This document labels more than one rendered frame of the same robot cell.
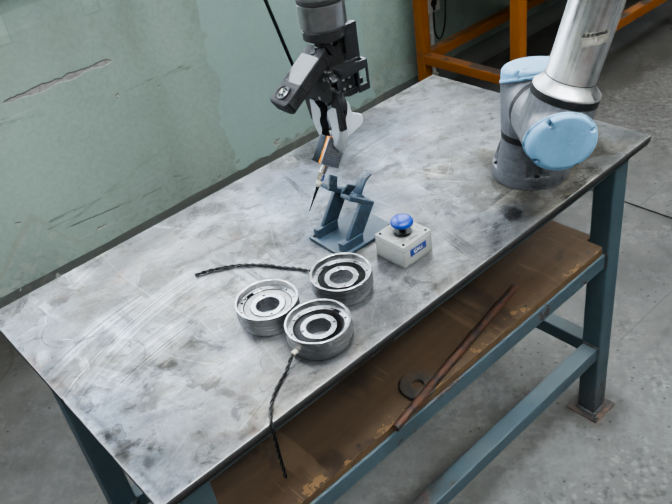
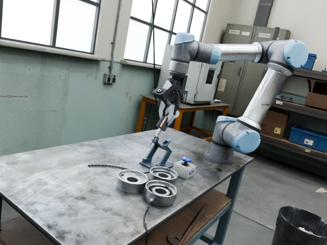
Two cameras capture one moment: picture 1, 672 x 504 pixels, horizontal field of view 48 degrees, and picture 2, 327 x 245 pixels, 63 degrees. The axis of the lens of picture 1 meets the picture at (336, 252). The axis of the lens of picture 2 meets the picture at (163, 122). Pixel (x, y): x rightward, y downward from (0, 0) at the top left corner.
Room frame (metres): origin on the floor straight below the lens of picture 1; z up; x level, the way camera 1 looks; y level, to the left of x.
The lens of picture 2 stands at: (0.17, 0.37, 1.24)
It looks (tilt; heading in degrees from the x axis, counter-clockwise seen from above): 13 degrees down; 339
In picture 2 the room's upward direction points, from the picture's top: 12 degrees clockwise
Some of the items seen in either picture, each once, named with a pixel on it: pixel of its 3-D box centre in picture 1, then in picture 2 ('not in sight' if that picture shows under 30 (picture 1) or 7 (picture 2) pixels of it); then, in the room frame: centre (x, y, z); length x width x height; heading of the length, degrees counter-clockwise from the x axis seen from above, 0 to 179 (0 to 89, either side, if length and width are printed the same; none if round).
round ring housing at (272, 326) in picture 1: (268, 308); (132, 182); (0.97, 0.12, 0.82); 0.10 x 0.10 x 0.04
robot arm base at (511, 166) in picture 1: (531, 148); (221, 150); (1.29, -0.41, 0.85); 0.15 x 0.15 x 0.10
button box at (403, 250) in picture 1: (405, 240); (185, 168); (1.10, -0.13, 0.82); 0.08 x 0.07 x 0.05; 127
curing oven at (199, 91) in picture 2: not in sight; (192, 77); (3.34, -1.13, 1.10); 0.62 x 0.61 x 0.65; 127
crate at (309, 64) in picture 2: not in sight; (295, 60); (3.41, -2.73, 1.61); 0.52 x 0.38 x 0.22; 40
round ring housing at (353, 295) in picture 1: (342, 280); (163, 177); (1.02, 0.00, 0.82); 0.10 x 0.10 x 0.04
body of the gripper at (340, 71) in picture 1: (332, 61); (175, 88); (1.18, -0.05, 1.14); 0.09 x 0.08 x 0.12; 124
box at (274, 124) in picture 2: not in sight; (274, 123); (3.41, -2.70, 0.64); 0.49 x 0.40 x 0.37; 42
